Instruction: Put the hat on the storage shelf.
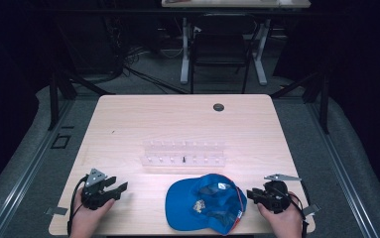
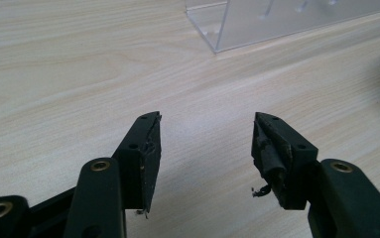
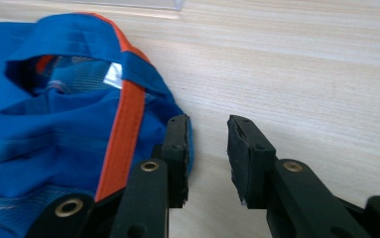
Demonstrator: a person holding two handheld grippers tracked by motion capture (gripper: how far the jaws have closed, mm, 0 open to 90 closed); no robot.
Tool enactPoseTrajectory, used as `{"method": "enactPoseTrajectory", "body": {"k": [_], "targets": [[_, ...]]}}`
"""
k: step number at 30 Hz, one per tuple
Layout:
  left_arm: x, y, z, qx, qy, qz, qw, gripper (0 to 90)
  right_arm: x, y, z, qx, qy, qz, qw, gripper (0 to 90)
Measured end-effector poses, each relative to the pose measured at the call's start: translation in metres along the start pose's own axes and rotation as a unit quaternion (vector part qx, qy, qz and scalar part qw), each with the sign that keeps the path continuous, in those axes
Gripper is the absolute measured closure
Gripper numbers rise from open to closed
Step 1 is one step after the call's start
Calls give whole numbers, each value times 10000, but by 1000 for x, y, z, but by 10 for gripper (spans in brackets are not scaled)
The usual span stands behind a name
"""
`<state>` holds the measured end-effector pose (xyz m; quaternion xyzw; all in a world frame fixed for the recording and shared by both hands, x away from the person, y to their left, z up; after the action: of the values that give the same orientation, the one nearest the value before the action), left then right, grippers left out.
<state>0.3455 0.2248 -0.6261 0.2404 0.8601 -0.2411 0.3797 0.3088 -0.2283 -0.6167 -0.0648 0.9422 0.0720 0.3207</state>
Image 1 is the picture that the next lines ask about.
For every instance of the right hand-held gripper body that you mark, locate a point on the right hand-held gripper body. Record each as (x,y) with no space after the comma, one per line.
(277,196)

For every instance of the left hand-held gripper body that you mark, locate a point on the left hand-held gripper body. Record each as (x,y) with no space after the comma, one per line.
(93,195)

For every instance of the blue baseball cap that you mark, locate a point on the blue baseball cap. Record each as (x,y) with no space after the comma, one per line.
(194,201)

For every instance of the person's left hand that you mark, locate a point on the person's left hand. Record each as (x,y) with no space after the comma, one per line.
(86,218)

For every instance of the person's right hand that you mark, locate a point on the person's right hand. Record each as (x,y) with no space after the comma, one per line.
(285,223)

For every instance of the grey tape strip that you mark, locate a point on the grey tape strip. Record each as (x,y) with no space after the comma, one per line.
(311,210)
(57,210)

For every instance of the clear acrylic peg rack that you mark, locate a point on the clear acrylic peg rack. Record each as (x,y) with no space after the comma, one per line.
(184,153)

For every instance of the grey round table grommet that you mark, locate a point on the grey round table grommet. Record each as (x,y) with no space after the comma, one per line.
(218,107)

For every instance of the black metal stand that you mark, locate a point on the black metal stand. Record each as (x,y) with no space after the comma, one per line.
(54,95)
(324,99)

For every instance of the black chair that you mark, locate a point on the black chair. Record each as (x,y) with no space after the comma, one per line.
(220,46)

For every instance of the white-legged desk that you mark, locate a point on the white-legged desk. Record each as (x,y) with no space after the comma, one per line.
(230,3)

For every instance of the grey metal floor rail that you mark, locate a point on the grey metal floor rail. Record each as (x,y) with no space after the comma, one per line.
(343,172)
(28,172)

